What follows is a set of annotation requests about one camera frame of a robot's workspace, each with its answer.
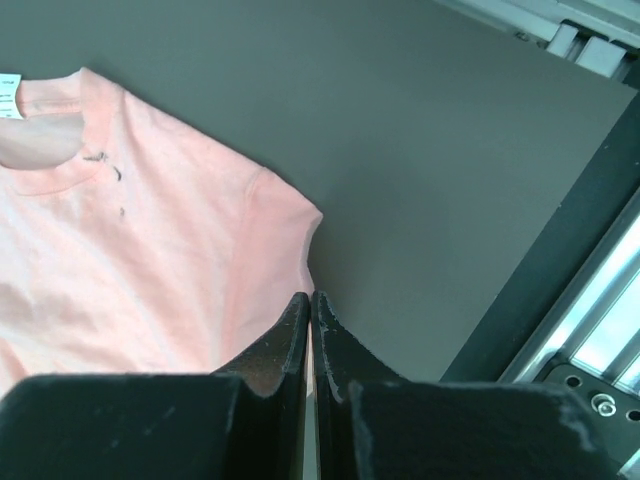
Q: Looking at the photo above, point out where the salmon pink t shirt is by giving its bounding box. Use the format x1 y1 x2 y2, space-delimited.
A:
1 69 322 391

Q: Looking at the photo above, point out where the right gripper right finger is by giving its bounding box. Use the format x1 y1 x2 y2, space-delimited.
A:
310 291 620 479

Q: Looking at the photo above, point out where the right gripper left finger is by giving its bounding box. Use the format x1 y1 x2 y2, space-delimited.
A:
1 293 309 479

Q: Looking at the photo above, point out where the aluminium frame rail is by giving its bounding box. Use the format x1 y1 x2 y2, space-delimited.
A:
434 0 640 396

